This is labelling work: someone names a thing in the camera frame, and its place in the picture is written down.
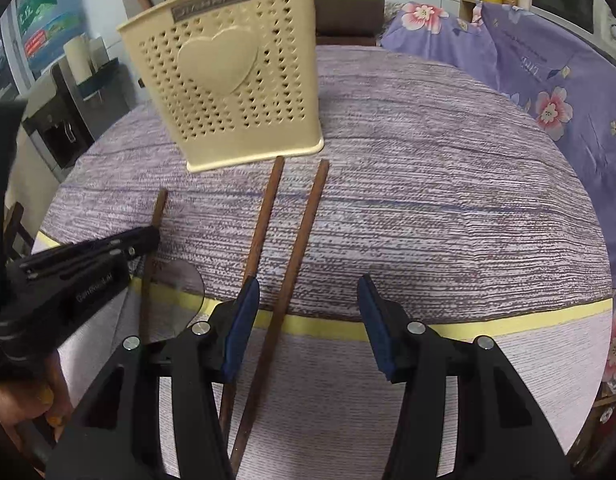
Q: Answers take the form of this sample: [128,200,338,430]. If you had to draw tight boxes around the left hand yellow nails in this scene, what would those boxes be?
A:
[0,351,73,458]

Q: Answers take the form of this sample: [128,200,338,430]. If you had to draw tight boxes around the water dispenser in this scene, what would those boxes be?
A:
[22,37,130,181]

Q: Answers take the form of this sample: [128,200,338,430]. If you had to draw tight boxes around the cream plastic utensil holder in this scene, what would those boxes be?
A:
[118,0,324,172]

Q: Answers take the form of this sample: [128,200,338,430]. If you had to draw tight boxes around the purple striped tablecloth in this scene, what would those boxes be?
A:
[38,47,613,479]

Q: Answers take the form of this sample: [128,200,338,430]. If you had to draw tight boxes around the blue water jug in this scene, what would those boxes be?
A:
[17,0,85,74]

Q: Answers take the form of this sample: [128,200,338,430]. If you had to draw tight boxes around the brown white rice cooker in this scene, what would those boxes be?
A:
[314,0,385,44]

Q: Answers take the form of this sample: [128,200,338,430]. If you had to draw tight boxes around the purple floral cloth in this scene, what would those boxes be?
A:
[379,2,616,389]

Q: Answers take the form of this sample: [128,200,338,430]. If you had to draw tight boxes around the white microwave oven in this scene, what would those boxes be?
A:
[530,0,616,58]

